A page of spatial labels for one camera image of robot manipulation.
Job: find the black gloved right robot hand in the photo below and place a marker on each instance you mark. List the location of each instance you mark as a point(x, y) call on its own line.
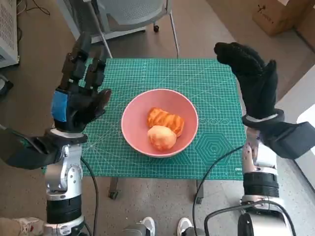
point(258, 86)

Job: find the round toy bread bun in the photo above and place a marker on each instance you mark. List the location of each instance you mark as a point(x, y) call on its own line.
point(162, 137)

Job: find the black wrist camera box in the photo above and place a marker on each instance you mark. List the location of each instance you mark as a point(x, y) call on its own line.
point(24, 152)
point(290, 140)

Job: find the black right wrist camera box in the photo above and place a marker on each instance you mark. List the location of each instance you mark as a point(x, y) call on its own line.
point(290, 140)

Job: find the white framed cabinet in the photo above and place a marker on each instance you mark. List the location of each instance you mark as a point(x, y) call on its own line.
point(82, 24)

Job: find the pink bowl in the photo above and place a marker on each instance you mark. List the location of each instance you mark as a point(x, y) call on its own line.
point(135, 118)

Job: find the white perforated cabinet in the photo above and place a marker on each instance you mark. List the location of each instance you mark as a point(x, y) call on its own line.
point(8, 29)

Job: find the black table leg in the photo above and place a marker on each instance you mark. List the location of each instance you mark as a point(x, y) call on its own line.
point(114, 188)
point(200, 193)

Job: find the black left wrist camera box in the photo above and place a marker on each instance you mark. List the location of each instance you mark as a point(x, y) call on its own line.
point(24, 152)

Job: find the green cutting mat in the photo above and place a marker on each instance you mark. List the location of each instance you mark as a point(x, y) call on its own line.
point(160, 71)

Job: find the white sneaker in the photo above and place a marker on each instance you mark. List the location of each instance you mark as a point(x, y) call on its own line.
point(184, 226)
point(148, 226)

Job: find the cardboard box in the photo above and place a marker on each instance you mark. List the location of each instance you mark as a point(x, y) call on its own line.
point(307, 37)
point(273, 17)

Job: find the long striped toy bread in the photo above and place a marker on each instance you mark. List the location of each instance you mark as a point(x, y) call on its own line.
point(169, 119)

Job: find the grey chair with metal legs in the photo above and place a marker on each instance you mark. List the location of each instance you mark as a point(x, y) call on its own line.
point(133, 12)

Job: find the person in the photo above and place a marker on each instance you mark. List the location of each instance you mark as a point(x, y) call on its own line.
point(27, 225)

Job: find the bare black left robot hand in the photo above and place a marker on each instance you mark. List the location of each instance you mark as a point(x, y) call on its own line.
point(78, 105)

